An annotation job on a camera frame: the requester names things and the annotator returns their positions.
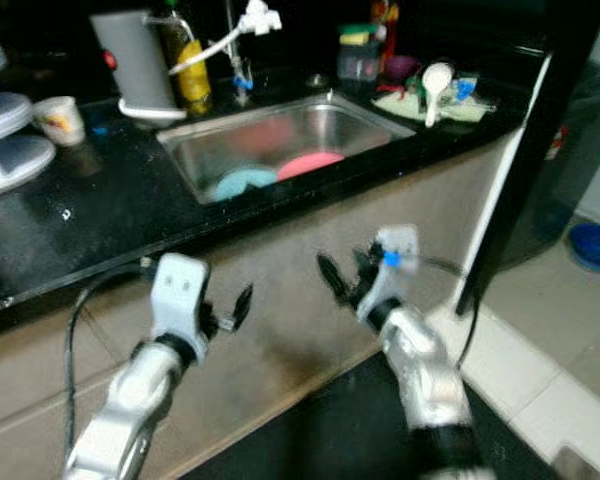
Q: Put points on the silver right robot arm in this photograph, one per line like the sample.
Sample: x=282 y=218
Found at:
x=425 y=380

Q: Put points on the beige kitchen counter cabinet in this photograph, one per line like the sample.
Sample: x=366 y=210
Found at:
x=290 y=260

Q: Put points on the pink plate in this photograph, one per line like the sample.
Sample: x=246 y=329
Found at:
x=308 y=165

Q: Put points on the light blue plate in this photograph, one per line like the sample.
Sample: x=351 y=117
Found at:
x=243 y=184

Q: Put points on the black floor mat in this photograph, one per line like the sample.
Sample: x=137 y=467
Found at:
x=300 y=430

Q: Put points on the stainless steel sink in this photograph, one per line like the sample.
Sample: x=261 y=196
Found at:
x=320 y=125

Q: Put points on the pale yellow cloth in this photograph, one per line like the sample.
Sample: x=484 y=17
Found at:
x=470 y=110

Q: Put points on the purple cup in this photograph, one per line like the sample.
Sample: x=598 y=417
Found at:
x=400 y=68

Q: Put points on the white plastic ladle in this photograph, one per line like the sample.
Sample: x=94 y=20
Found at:
x=438 y=78

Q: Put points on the small blue plastic item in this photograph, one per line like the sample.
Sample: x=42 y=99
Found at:
x=466 y=88

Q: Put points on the steel tap with blue clip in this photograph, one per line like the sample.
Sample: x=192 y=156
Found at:
x=242 y=80

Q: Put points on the yellow oil bottle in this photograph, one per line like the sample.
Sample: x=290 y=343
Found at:
x=195 y=85

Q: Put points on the blue plastic bowl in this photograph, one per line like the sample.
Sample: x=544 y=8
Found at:
x=595 y=248

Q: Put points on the red bottle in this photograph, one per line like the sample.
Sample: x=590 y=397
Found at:
x=386 y=15

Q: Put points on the black refrigerator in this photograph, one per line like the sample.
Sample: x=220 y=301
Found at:
x=560 y=100

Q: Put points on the printed paper cup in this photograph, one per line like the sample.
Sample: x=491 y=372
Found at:
x=62 y=122

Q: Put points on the white flexible faucet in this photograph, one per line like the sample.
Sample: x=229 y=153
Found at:
x=258 y=17

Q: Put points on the white stacked tier container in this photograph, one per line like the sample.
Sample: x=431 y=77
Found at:
x=15 y=155

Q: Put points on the grey cylinder appliance white base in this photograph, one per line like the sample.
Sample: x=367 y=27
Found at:
x=135 y=60

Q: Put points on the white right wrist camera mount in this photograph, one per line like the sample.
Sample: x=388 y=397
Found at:
x=400 y=240

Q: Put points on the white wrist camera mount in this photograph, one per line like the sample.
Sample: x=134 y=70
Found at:
x=182 y=295
x=400 y=240

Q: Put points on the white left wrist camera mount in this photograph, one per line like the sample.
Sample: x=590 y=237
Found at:
x=182 y=295

